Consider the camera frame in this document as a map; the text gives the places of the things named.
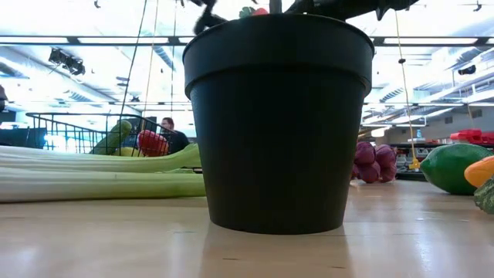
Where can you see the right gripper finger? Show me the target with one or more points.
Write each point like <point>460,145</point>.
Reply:
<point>208,21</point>

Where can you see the red fruit with green leaf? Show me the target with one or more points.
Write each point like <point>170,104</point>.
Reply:
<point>260,11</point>

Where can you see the purple grapes bunch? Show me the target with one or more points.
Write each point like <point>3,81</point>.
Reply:
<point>366,154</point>

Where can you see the green cucumber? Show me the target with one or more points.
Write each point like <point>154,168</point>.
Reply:
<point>486,199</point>
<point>114,137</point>

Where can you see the green lime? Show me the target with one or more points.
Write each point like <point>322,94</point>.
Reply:
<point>451,170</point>

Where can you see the green celery bunch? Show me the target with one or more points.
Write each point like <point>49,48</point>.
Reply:
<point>96,185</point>

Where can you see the orange mandarin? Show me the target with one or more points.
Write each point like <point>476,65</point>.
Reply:
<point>482,173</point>

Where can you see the person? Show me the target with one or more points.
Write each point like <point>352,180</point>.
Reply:
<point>177,141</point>

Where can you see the black plant pot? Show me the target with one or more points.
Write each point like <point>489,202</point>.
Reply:
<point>278,135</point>

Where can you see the black ceiling lamp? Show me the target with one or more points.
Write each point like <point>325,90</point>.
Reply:
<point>467,70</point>

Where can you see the black ceiling device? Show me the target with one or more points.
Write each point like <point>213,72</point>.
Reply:
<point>69,63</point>

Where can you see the blue bottle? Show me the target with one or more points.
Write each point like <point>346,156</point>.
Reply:
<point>418,135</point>

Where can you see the red storage bins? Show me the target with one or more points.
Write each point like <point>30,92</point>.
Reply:
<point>472,136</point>

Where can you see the dark background counter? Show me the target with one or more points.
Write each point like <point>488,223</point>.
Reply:
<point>19,138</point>

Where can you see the black table frame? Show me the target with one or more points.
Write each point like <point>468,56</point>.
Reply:
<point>409,176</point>

